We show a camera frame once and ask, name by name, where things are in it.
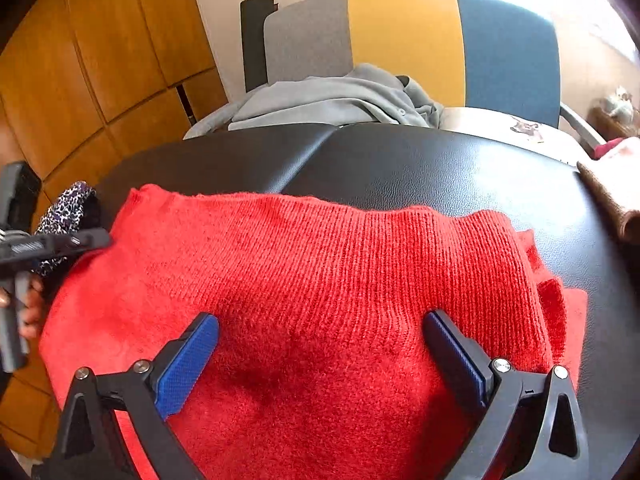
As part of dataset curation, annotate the red knitted sweater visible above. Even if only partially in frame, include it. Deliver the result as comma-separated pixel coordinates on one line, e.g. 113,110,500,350
39,185,588,479

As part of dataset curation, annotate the person's left hand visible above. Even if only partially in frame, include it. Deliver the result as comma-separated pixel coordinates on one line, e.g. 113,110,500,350
18,274,44,340

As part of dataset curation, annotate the purple patterned cloth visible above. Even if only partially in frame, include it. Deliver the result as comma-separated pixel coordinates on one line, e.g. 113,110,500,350
31,180,101,276

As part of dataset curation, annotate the wooden cabinet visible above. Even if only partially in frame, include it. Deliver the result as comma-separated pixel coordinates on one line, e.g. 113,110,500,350
0,0,229,461

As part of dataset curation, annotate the pink brown blanket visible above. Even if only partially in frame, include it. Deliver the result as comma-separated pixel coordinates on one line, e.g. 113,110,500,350
577,136,639,245

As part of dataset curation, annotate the white embroidered pillow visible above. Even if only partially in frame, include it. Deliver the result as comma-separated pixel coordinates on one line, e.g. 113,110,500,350
438,107,589,167

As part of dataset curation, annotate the cluttered wooden shelf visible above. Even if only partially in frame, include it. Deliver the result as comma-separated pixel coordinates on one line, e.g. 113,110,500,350
588,86,639,141

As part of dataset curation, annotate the grey garment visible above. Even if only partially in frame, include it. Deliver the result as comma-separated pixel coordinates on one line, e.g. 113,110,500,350
184,63,444,140

